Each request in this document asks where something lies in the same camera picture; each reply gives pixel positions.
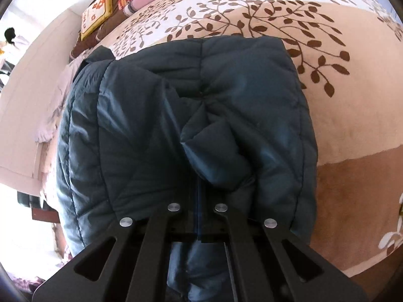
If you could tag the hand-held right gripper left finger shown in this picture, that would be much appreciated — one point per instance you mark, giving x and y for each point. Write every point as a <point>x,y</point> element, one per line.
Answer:
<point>157,232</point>

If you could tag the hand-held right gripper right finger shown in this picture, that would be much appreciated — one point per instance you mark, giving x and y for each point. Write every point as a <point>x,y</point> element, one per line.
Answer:
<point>239,232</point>

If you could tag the dark teal puffer jacket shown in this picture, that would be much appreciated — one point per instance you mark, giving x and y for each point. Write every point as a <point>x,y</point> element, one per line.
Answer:
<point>141,132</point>

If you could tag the black and white hanging clothes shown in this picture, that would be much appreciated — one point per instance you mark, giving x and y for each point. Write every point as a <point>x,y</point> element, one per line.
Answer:
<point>11,36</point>

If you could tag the dark furniture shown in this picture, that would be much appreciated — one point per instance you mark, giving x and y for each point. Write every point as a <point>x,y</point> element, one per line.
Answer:
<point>34,206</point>

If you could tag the leaf print bed blanket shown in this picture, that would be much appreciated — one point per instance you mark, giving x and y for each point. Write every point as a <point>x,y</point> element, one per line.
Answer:
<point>346,116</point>

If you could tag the lavender cloth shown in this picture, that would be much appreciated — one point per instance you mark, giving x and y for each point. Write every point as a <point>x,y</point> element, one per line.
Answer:
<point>56,107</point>

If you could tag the brown blanket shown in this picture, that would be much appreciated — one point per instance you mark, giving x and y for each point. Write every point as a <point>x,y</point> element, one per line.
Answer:
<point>110,28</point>

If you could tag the black chair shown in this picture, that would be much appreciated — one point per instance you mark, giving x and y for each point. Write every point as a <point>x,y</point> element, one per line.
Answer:
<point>4,75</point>

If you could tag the yellow flower cushion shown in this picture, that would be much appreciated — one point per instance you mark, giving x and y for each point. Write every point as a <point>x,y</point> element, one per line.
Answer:
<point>94,15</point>

